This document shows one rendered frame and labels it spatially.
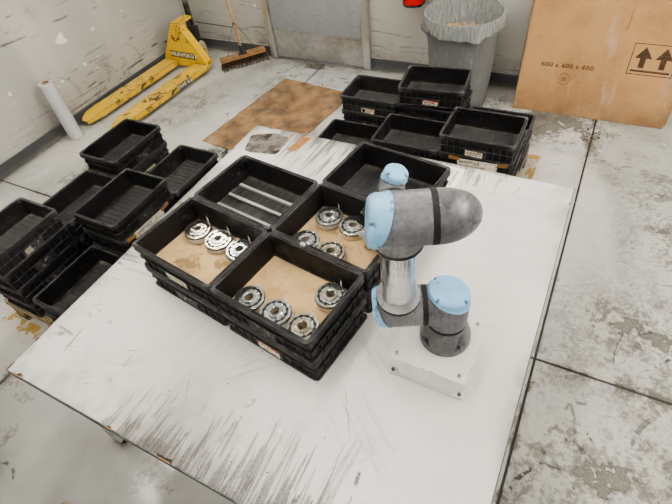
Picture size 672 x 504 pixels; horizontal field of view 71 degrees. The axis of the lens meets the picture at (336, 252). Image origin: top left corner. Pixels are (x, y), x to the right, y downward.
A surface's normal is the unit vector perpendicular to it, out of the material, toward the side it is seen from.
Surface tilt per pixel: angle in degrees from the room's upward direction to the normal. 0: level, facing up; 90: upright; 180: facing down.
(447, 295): 7
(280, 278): 0
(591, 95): 73
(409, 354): 1
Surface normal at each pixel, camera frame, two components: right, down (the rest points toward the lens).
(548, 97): -0.45, 0.45
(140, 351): -0.11, -0.68
